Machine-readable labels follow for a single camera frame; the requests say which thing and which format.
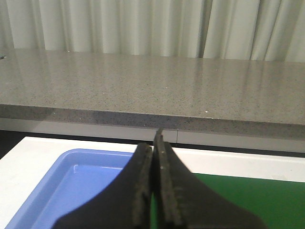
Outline white pleated curtain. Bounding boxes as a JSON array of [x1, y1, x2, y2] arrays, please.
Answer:
[[0, 0, 305, 62]]

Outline blue plastic tray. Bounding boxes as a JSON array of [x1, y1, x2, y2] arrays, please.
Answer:
[[6, 148, 132, 229]]

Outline grey speckled stone countertop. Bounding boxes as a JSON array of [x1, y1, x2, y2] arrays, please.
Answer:
[[0, 49, 305, 139]]

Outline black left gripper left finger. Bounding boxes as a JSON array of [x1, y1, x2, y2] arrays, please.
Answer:
[[52, 143, 153, 229]]

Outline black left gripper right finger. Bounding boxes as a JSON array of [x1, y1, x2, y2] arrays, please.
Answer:
[[152, 129, 266, 229]]

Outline green conveyor belt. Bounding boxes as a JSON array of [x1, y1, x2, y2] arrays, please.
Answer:
[[151, 175, 305, 229]]

